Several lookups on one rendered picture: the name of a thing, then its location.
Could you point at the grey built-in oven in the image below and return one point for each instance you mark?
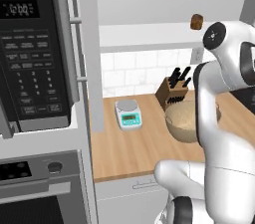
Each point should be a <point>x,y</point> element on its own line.
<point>40,201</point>

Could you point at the tan woven basket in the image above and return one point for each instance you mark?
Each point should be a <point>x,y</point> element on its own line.
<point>182,123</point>

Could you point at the white wall socket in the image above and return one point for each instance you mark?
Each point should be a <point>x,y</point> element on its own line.
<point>197,55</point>

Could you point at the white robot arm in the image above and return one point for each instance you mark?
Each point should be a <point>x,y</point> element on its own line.
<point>225,155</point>

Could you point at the wooden knife block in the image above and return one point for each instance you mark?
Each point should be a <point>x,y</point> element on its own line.
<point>171,93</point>

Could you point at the brown wooden cabinet knob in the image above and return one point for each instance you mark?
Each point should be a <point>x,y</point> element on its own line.
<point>197,22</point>

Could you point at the white kitchen scale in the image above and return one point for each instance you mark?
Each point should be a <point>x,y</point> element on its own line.
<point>127,115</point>

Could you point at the black microwave oven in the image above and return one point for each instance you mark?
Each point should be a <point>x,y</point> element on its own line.
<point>30,68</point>

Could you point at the grey tall cabinet panel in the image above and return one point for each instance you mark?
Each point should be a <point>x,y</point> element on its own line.
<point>91,52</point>

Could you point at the black oven knob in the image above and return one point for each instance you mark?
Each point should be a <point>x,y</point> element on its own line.
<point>54,167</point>

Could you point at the white drawer front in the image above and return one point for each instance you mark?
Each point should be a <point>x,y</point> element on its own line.
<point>126,204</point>

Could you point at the black hob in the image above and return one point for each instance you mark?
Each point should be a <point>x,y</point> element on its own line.
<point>245,98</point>

